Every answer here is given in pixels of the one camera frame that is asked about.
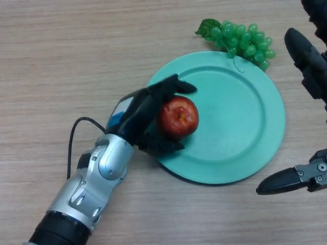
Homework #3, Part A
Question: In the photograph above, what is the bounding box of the green round plate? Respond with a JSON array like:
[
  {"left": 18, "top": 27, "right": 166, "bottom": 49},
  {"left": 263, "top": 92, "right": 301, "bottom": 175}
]
[{"left": 147, "top": 50, "right": 286, "bottom": 185}]

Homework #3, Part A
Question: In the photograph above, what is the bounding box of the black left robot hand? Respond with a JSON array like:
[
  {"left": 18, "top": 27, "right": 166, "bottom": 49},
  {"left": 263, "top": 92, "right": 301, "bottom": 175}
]
[{"left": 106, "top": 73, "right": 198, "bottom": 158}]

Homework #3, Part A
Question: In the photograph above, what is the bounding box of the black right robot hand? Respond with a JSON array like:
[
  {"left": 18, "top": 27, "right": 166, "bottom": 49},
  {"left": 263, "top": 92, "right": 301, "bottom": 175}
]
[{"left": 256, "top": 0, "right": 327, "bottom": 196}]

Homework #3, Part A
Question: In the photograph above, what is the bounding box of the red apple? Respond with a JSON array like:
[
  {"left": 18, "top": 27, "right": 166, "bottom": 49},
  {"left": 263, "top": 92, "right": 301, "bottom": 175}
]
[{"left": 157, "top": 96, "right": 199, "bottom": 140}]

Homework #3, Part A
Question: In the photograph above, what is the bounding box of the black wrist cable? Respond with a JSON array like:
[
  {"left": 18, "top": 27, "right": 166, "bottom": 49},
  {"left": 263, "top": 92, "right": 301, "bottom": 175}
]
[{"left": 66, "top": 116, "right": 108, "bottom": 181}]

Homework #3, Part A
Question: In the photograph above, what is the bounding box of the green grape bunch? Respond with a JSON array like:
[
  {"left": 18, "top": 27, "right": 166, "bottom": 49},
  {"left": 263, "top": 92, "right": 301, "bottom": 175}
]
[{"left": 195, "top": 18, "right": 276, "bottom": 74}]

